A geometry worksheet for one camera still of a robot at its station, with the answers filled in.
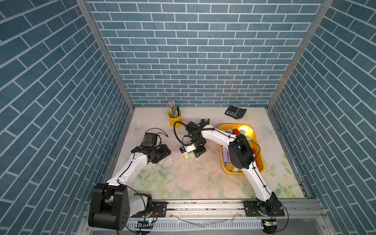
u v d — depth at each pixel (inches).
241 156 23.2
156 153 29.1
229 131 39.9
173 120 40.0
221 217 28.4
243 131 40.1
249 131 39.7
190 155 35.2
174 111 40.2
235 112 45.4
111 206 15.7
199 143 32.4
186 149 33.1
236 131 40.1
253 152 36.8
